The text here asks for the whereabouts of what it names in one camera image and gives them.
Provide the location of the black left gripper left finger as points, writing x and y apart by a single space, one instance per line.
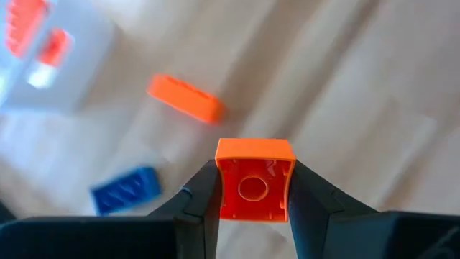
197 216

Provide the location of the clear plastic bin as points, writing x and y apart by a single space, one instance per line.
90 72

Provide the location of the blue toy brick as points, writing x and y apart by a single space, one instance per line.
125 190

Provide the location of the small orange toy brick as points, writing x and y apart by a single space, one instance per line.
255 149

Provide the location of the red toy brick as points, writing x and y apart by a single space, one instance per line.
23 25
54 48

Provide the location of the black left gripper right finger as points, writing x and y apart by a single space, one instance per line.
309 216

